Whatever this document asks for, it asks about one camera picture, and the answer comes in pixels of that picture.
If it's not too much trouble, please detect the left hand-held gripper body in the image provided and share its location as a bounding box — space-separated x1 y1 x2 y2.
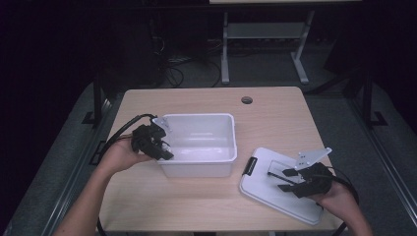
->
131 116 169 161

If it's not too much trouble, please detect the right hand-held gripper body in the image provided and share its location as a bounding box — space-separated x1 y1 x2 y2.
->
292 147 336 200

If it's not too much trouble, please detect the white box lid black handle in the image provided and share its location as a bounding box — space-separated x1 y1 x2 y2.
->
238 147 329 227

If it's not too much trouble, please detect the white storage box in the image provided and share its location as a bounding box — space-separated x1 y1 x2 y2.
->
156 112 239 179

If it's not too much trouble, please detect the person's right hand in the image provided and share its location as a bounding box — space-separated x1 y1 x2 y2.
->
308 181 358 218

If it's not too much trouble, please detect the person's left hand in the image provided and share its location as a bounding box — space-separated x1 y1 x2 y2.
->
97 133 154 175

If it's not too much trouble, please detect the grey metal stand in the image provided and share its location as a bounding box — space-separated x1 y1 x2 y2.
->
220 10 316 86

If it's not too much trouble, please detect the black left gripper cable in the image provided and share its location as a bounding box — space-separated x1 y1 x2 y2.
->
95 113 158 236

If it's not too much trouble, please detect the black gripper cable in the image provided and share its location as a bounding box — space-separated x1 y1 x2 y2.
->
95 113 158 236
314 165 361 236

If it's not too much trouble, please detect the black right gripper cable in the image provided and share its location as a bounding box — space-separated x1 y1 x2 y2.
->
314 165 361 236

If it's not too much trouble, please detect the black upright post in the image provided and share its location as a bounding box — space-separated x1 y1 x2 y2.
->
82 74 105 126
361 68 389 129

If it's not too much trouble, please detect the tangle of black floor cables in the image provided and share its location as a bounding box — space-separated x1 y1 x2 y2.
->
150 34 224 89

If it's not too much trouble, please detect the aluminium floor rail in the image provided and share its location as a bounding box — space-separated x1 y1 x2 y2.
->
347 97 417 228
41 97 116 236

